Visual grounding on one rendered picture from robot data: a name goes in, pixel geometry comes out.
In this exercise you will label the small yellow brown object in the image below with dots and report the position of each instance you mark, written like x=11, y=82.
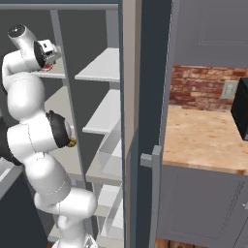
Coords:
x=71, y=142

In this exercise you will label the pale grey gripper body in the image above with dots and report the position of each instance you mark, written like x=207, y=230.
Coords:
x=54, y=54

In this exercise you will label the grey fridge cabinet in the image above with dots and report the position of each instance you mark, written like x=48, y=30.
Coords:
x=88, y=29

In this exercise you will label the grey wall cabinet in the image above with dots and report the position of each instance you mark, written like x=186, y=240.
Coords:
x=210, y=32

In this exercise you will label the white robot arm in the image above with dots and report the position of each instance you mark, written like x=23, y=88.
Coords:
x=29, y=135

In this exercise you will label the black microwave oven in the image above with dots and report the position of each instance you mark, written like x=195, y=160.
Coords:
x=241, y=109

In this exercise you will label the dark grey fridge door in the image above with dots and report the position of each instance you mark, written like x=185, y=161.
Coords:
x=151, y=80

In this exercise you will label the clear fridge drawer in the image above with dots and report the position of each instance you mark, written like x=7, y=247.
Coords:
x=111, y=151
x=113, y=216

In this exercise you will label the grey wall outlet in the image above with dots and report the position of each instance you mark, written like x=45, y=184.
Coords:
x=229, y=89

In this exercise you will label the grey base cabinet door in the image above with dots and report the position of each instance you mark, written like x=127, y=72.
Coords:
x=203, y=206

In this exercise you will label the red steak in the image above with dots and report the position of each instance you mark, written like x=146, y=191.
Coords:
x=48, y=67

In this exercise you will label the dark grey freezer door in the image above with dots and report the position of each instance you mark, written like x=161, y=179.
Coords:
x=16, y=213

